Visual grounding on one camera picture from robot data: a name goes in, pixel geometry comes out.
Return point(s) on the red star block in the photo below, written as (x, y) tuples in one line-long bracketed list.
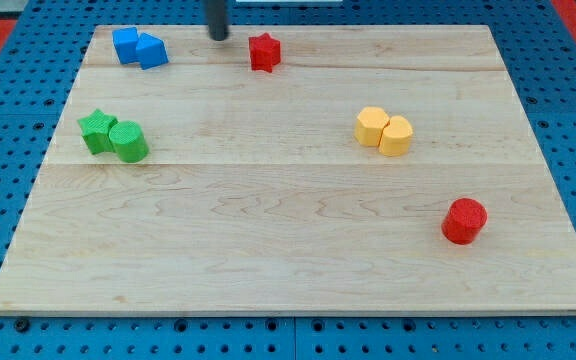
[(264, 52)]

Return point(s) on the green star block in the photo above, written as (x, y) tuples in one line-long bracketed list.
[(95, 129)]

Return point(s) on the light wooden board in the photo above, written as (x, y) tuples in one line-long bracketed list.
[(256, 199)]

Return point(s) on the yellow hexagon block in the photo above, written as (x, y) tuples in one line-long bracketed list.
[(369, 126)]

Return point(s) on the yellow heart block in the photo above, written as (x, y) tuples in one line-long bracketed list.
[(396, 137)]

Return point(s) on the green cylinder block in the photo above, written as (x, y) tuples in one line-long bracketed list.
[(128, 141)]

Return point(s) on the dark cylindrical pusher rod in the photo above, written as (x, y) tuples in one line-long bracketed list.
[(216, 19)]

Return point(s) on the red cylinder block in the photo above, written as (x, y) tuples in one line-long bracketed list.
[(464, 220)]

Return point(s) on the blue cube block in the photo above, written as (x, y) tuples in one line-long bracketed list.
[(125, 41)]

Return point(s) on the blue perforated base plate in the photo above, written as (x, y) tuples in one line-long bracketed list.
[(37, 69)]

